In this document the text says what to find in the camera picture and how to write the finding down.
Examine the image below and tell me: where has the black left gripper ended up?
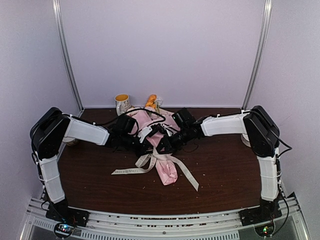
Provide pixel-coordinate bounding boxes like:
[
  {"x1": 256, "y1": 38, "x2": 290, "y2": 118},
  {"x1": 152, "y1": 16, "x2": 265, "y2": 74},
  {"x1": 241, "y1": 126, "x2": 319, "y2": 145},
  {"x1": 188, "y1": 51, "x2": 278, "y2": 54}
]
[{"x1": 120, "y1": 133, "x2": 156, "y2": 158}]

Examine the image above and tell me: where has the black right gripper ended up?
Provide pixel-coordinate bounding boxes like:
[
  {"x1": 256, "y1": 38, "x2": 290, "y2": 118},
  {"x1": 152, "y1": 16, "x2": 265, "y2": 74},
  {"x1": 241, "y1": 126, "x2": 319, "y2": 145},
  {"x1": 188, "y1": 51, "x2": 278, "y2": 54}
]
[{"x1": 155, "y1": 126, "x2": 192, "y2": 154}]

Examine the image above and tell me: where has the pink wrapping paper sheet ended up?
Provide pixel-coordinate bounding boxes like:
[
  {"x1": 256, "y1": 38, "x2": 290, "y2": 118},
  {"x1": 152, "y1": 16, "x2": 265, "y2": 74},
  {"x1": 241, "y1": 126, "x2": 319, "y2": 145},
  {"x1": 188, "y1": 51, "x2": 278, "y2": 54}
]
[{"x1": 127, "y1": 106, "x2": 180, "y2": 186}]

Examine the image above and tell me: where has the beige printed ribbon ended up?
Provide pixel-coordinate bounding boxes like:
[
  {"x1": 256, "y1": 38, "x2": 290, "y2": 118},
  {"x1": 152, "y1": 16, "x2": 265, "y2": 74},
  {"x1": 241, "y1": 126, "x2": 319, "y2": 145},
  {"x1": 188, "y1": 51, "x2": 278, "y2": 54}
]
[{"x1": 111, "y1": 148, "x2": 199, "y2": 191}]

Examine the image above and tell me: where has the white patterned mug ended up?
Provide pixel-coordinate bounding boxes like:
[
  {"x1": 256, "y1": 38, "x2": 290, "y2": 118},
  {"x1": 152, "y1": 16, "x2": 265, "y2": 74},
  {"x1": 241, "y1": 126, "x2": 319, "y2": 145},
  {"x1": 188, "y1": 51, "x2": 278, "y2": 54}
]
[{"x1": 114, "y1": 94, "x2": 132, "y2": 116}]

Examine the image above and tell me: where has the white fake flower stem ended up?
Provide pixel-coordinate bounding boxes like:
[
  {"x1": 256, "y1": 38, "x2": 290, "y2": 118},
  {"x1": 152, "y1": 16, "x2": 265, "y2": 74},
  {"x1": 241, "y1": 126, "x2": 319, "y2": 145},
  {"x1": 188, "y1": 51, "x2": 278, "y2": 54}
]
[{"x1": 155, "y1": 98, "x2": 164, "y2": 107}]

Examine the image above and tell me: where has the orange fake flower stem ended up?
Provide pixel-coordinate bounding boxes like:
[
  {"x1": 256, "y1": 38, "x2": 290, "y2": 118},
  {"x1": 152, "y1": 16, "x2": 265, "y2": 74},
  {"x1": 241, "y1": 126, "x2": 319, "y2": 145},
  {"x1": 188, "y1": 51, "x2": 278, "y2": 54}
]
[{"x1": 145, "y1": 94, "x2": 157, "y2": 109}]

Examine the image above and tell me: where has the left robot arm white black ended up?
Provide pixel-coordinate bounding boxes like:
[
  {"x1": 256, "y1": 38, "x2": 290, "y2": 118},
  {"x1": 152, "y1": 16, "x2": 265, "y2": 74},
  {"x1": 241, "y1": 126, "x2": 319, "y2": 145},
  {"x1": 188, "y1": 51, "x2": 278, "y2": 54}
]
[{"x1": 29, "y1": 107, "x2": 153, "y2": 222}]

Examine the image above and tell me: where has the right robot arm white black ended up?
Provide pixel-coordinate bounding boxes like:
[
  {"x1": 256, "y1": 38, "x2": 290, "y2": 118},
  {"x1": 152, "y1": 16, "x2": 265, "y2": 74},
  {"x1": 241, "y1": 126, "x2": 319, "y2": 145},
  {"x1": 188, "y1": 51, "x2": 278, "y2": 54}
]
[{"x1": 156, "y1": 105, "x2": 281, "y2": 221}]

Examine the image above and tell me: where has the white ceramic bowl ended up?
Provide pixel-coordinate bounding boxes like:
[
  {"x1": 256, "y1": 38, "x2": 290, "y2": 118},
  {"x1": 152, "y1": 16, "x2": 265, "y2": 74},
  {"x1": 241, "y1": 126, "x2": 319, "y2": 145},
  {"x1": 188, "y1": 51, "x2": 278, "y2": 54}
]
[{"x1": 63, "y1": 137, "x2": 80, "y2": 147}]

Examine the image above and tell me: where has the white scalloped dish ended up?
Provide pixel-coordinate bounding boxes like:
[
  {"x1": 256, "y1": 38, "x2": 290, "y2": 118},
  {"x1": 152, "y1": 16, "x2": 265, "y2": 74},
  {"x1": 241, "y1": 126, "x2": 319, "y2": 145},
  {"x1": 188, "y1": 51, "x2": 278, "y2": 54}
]
[{"x1": 241, "y1": 134, "x2": 251, "y2": 148}]

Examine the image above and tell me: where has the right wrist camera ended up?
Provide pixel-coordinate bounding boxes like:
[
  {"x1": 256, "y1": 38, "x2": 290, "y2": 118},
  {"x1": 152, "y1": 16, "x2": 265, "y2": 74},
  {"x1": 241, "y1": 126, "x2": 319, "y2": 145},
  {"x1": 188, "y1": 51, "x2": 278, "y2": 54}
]
[{"x1": 157, "y1": 123, "x2": 177, "y2": 137}]

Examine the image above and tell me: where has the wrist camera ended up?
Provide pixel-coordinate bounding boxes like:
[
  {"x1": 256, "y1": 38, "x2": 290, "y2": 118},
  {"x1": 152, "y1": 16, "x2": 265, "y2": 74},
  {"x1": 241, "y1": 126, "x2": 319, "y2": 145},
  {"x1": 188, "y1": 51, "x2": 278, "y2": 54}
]
[
  {"x1": 157, "y1": 123, "x2": 177, "y2": 137},
  {"x1": 137, "y1": 125, "x2": 159, "y2": 143}
]

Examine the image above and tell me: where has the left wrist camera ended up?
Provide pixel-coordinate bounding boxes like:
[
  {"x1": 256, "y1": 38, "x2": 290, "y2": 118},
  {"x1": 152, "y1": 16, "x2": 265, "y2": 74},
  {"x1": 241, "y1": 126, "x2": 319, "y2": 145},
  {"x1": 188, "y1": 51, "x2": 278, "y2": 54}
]
[{"x1": 137, "y1": 125, "x2": 159, "y2": 143}]

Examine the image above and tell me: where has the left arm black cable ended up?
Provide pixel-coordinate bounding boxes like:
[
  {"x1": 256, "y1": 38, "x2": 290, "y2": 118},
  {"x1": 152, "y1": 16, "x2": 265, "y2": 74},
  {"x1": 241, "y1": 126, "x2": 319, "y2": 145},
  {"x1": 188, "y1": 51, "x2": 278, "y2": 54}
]
[{"x1": 29, "y1": 107, "x2": 167, "y2": 161}]

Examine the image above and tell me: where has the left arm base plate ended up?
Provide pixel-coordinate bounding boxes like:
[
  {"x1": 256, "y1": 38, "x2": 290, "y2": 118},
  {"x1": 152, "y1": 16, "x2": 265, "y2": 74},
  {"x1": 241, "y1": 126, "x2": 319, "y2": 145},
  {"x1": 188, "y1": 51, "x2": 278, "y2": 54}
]
[{"x1": 45, "y1": 208, "x2": 90, "y2": 227}]

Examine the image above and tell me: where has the aluminium front rail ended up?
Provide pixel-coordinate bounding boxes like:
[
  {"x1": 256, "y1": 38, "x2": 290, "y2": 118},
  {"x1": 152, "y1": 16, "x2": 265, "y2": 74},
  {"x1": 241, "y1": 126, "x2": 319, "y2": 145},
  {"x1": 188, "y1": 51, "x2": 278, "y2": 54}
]
[{"x1": 17, "y1": 197, "x2": 311, "y2": 240}]

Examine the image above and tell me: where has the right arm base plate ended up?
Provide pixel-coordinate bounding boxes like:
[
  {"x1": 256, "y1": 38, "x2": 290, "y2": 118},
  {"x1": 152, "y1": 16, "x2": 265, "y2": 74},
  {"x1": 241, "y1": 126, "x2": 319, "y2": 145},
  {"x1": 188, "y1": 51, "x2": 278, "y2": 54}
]
[{"x1": 239, "y1": 206, "x2": 282, "y2": 226}]

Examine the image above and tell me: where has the left aluminium frame post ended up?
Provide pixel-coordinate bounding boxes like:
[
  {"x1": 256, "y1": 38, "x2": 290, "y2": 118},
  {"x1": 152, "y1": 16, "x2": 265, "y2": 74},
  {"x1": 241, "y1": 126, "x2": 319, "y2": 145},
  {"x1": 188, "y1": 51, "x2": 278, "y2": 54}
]
[{"x1": 52, "y1": 0, "x2": 84, "y2": 113}]

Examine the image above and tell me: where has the aluminium frame post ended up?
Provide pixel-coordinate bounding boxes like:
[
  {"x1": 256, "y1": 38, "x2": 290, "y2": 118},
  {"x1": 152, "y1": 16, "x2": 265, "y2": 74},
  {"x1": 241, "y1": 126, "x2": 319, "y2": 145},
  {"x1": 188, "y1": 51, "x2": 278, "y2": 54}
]
[
  {"x1": 52, "y1": 0, "x2": 84, "y2": 113},
  {"x1": 241, "y1": 0, "x2": 273, "y2": 110}
]

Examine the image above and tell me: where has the right aluminium frame post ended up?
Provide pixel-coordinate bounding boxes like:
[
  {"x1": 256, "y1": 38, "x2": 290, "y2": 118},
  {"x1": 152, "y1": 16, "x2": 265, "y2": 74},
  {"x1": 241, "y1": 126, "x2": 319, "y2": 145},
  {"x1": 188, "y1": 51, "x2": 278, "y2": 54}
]
[{"x1": 241, "y1": 0, "x2": 273, "y2": 110}]

